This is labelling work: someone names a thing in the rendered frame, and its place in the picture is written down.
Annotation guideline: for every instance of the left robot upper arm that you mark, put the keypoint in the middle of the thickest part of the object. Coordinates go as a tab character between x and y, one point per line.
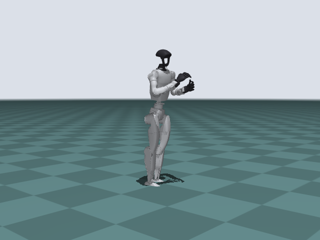
172	79

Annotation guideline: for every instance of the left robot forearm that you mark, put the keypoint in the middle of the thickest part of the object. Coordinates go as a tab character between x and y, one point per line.
179	91

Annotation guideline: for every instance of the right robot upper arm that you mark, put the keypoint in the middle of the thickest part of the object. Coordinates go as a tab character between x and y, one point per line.
153	83

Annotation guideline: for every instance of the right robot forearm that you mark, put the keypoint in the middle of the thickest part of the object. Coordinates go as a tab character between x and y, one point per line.
165	89

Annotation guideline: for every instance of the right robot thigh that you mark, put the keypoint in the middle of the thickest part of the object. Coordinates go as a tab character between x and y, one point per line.
153	131

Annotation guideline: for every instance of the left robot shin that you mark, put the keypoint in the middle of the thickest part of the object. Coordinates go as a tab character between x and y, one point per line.
158	165

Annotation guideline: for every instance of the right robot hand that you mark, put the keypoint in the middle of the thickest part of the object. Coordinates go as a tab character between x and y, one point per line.
181	77

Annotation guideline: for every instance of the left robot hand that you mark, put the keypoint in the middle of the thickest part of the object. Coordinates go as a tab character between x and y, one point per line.
189	87

